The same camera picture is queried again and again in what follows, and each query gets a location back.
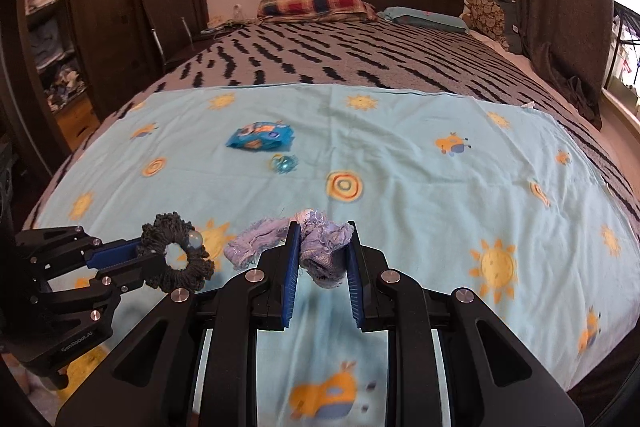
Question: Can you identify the blue snack packet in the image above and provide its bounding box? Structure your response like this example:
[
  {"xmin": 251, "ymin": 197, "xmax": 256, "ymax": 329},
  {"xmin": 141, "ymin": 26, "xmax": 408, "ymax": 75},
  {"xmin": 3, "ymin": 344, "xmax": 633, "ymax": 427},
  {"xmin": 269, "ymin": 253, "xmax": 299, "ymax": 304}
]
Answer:
[{"xmin": 226, "ymin": 121, "xmax": 295, "ymax": 152}]

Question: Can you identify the plaid pillow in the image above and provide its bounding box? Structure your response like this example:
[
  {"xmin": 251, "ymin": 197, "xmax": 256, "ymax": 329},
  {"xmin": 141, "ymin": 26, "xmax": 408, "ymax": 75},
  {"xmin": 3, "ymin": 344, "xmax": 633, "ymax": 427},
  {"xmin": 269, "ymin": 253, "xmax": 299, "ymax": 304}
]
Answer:
[{"xmin": 257, "ymin": 0, "xmax": 378, "ymax": 23}]

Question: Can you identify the dark bedside table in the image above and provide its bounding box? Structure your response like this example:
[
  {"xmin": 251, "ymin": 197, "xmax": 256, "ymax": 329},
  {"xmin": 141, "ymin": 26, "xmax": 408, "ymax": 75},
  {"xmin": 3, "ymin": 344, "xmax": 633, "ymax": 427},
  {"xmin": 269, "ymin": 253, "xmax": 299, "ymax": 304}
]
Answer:
[{"xmin": 164, "ymin": 20, "xmax": 247, "ymax": 72}]

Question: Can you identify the dark knitted scrunchie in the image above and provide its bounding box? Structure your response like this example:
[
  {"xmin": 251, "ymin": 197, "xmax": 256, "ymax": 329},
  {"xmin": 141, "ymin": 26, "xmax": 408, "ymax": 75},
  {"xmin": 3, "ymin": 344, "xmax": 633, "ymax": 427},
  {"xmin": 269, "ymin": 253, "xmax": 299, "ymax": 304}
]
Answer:
[{"xmin": 136, "ymin": 212, "xmax": 215, "ymax": 294}]

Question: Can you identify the black metal rack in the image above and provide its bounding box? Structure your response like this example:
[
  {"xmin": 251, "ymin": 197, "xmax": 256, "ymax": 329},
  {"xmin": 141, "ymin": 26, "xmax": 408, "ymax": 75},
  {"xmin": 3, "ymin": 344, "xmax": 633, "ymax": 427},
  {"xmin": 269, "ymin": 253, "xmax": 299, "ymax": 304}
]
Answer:
[{"xmin": 603, "ymin": 1, "xmax": 639, "ymax": 92}]

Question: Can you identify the yellow fluffy rug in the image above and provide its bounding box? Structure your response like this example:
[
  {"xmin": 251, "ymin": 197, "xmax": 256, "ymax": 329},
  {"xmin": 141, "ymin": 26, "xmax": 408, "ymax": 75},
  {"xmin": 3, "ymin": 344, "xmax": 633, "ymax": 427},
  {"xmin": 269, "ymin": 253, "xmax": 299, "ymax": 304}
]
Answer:
[{"xmin": 58, "ymin": 346, "xmax": 108, "ymax": 402}]

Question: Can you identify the brown patterned cushion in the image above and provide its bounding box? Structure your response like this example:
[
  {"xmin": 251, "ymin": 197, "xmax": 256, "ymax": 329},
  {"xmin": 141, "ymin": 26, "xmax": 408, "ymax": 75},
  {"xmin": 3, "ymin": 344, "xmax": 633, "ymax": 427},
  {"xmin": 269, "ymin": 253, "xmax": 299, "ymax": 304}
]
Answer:
[{"xmin": 461, "ymin": 0, "xmax": 523, "ymax": 54}]

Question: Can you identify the dark wooden wardrobe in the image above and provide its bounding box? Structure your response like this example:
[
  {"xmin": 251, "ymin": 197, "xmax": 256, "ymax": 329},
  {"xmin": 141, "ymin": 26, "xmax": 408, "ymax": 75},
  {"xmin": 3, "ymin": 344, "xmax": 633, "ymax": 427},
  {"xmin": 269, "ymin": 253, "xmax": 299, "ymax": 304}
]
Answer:
[{"xmin": 1, "ymin": 0, "xmax": 208, "ymax": 182}]

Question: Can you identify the blue glass ball keychain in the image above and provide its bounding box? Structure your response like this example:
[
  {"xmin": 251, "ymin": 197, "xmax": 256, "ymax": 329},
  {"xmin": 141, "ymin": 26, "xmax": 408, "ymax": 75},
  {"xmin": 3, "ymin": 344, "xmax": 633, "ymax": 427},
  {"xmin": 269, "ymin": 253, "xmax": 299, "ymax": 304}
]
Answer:
[{"xmin": 269, "ymin": 154, "xmax": 298, "ymax": 174}]

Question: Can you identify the teal pillow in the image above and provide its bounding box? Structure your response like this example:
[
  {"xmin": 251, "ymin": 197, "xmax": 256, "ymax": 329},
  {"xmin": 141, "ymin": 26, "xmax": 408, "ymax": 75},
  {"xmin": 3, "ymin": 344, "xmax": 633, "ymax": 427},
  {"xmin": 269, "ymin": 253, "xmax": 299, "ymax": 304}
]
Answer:
[{"xmin": 378, "ymin": 6, "xmax": 469, "ymax": 34}]

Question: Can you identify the black white patterned bedspread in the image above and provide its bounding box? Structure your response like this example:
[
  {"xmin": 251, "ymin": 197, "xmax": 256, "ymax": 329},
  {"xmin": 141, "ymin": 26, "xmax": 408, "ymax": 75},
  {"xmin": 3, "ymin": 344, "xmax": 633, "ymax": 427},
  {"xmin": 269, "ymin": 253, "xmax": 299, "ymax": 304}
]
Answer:
[{"xmin": 24, "ymin": 18, "xmax": 640, "ymax": 238}]

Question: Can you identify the light blue patterned sheet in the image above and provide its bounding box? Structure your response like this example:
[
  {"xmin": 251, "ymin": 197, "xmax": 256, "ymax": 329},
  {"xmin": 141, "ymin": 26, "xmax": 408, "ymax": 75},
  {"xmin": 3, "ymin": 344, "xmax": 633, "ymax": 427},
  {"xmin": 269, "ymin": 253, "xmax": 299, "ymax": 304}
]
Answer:
[{"xmin": 29, "ymin": 82, "xmax": 640, "ymax": 427}]

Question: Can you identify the lavender cloth rag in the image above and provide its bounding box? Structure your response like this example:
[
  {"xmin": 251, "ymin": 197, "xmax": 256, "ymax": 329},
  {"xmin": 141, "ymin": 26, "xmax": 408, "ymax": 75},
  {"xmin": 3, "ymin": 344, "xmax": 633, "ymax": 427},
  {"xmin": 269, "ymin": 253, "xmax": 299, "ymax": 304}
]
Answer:
[{"xmin": 224, "ymin": 209, "xmax": 355, "ymax": 289}]

